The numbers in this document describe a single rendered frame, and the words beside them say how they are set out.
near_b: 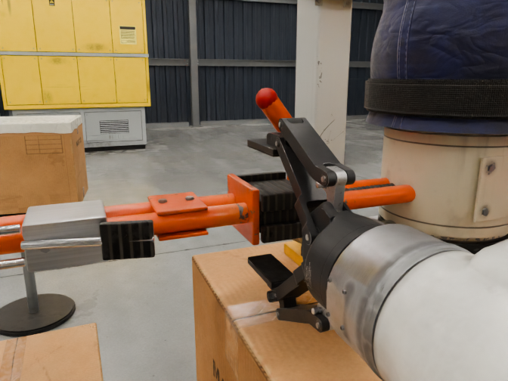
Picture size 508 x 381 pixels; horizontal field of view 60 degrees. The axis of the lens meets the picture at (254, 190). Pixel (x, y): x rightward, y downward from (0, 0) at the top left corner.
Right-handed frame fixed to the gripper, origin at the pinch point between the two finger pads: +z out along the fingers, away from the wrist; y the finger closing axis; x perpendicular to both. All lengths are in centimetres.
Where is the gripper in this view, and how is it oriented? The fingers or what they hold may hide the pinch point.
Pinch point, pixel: (263, 204)
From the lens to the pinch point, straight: 49.0
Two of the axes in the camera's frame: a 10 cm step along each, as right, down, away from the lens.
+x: 9.3, -0.9, 3.5
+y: 0.0, 9.7, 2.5
